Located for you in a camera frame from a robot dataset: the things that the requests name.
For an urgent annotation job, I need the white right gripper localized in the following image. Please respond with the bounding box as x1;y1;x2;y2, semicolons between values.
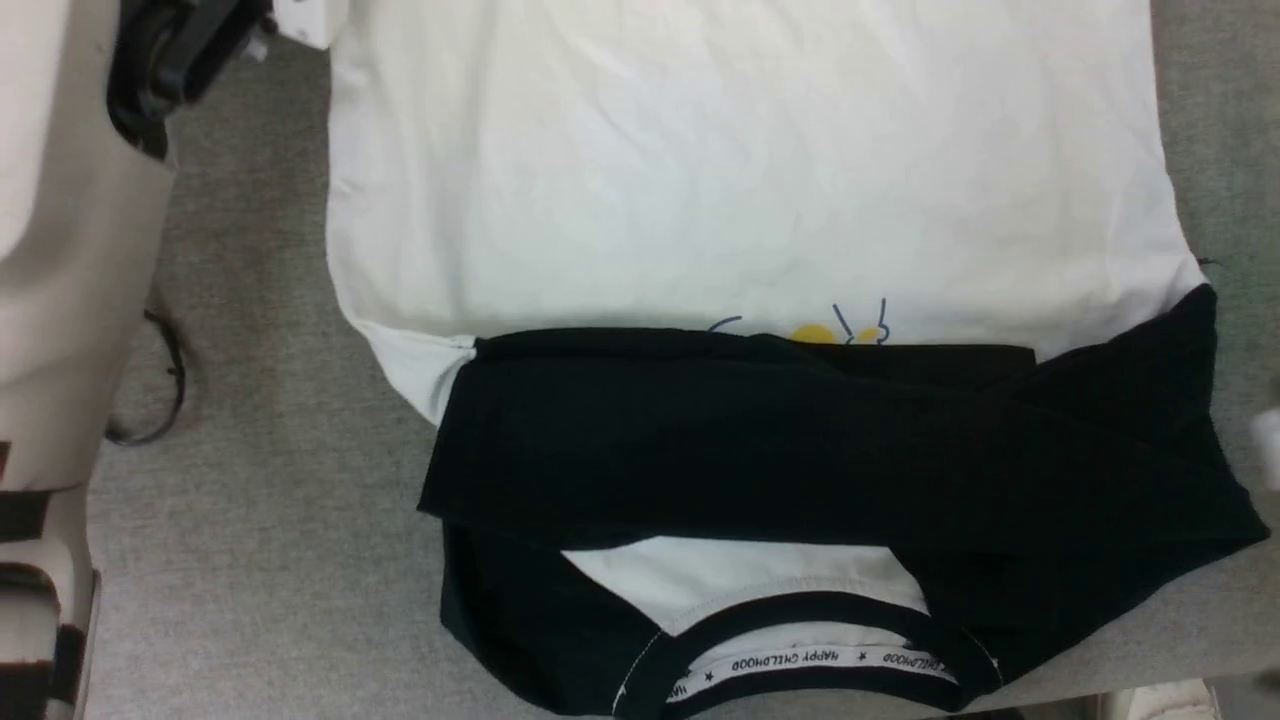
1250;405;1280;493

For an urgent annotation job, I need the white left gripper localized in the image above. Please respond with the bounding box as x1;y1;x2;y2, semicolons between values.
270;0;337;51

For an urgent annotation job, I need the black and white t-shirt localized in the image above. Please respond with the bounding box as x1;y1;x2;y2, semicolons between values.
325;0;1271;720

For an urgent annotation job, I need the grey fabric sofa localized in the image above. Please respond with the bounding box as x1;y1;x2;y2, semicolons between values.
85;0;1280;720

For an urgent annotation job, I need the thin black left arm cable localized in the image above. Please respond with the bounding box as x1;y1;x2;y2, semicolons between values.
105;308;191;447

